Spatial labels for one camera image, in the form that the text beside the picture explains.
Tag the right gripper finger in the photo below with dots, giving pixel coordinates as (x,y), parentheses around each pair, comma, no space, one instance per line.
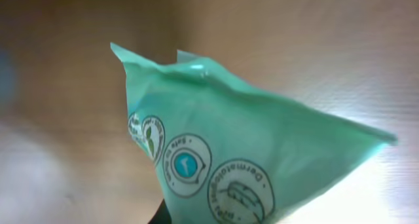
(162,215)

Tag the teal wet wipes packet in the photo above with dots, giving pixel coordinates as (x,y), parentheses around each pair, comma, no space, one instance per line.
(225,151)

